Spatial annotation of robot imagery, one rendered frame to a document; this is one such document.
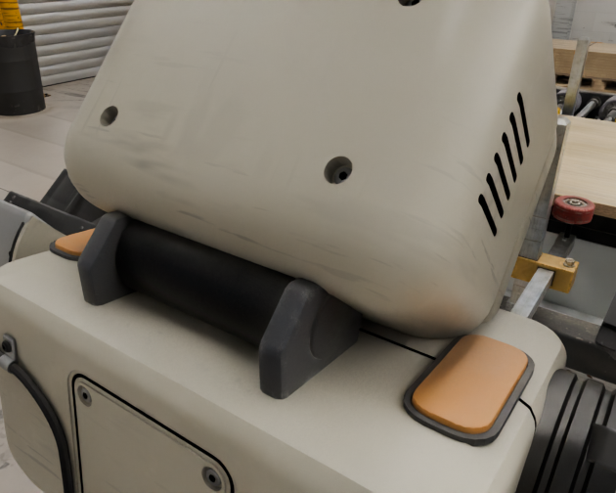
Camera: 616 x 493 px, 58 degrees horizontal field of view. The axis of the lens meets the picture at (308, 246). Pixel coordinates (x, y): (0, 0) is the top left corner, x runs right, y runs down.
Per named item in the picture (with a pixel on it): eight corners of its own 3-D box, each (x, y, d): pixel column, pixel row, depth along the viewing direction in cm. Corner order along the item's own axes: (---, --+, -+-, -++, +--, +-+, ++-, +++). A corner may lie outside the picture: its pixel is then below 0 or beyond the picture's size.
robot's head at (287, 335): (261, 539, 22) (277, 314, 18) (72, 410, 28) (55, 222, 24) (354, 440, 28) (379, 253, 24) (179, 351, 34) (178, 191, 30)
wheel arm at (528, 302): (514, 352, 94) (519, 332, 92) (495, 344, 96) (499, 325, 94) (572, 250, 125) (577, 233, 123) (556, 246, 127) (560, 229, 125)
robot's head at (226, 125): (411, 315, 17) (570, -100, 19) (18, 172, 27) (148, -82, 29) (483, 371, 29) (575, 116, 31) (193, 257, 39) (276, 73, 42)
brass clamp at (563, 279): (567, 295, 110) (573, 273, 107) (499, 275, 116) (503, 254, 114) (574, 282, 114) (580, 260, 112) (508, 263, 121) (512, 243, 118)
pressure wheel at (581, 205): (542, 237, 129) (552, 191, 123) (579, 241, 127) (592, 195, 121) (547, 253, 122) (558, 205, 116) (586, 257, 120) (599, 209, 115)
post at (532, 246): (518, 338, 121) (567, 120, 98) (503, 333, 123) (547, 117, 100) (523, 331, 124) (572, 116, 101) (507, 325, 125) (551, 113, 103)
